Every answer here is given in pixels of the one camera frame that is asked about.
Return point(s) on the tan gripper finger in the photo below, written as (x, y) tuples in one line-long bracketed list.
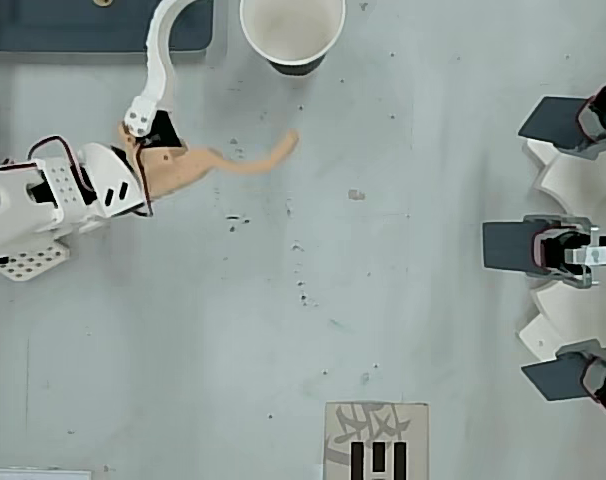
[(253, 169)]

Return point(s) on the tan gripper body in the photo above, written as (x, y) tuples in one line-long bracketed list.
[(169, 170)]

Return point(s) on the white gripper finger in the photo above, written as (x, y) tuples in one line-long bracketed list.
[(158, 55)]

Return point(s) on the black paper cup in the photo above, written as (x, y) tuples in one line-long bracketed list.
[(293, 30)]

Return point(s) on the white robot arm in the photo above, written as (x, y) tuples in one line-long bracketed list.
[(13, 220)]

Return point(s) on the dark blue-grey tray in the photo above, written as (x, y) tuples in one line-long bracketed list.
[(58, 25)]

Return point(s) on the grey servo paddle unit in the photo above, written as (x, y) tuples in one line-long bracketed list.
[(508, 245), (558, 377), (553, 122)]

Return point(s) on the cardboard card with black bars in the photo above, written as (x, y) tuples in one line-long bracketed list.
[(378, 415)]

